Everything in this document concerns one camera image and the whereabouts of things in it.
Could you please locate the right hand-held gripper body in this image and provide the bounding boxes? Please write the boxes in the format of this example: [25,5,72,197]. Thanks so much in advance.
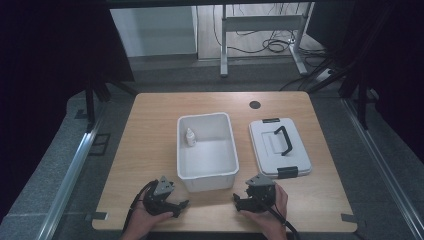
[245,173,278,213]

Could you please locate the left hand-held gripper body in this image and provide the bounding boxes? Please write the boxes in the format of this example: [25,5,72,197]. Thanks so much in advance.
[142,175,176,216]

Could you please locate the person's right hand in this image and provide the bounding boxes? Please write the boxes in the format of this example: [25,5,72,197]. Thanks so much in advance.
[238,182,290,234]

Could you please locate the person's left hand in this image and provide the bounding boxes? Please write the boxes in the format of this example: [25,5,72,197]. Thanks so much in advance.
[127,199,175,236]

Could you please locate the white plastic storage box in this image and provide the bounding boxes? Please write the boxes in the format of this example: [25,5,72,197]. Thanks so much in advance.
[176,112,240,194]

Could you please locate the small white dropper bottle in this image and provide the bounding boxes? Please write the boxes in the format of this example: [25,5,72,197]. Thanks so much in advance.
[185,127,197,148]

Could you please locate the black metal stand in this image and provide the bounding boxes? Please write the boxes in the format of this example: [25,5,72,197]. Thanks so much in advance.
[305,56,382,132]
[74,75,138,134]

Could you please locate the white cabinet panel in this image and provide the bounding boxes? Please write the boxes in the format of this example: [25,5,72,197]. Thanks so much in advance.
[109,5,199,58]

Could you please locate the dark curtain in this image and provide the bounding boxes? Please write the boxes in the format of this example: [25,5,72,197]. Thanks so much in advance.
[0,0,136,224]
[306,0,424,164]

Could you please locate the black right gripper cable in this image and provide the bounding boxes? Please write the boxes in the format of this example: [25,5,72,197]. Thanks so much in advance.
[259,199,302,240]

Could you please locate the white lid with black handle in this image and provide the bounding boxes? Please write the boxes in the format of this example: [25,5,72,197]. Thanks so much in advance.
[248,116,313,180]

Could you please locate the black floor bracket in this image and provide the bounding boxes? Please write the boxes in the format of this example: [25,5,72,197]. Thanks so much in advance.
[87,132,112,157]

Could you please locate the aluminium floor rail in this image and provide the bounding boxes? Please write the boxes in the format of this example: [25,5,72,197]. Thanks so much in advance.
[35,99,108,240]
[342,98,424,240]

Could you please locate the black floor cables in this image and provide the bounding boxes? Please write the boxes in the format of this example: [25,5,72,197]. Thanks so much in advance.
[211,3,334,92]

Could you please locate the grey metal desk frame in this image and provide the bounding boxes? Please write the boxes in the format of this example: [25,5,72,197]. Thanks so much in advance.
[219,2,315,79]

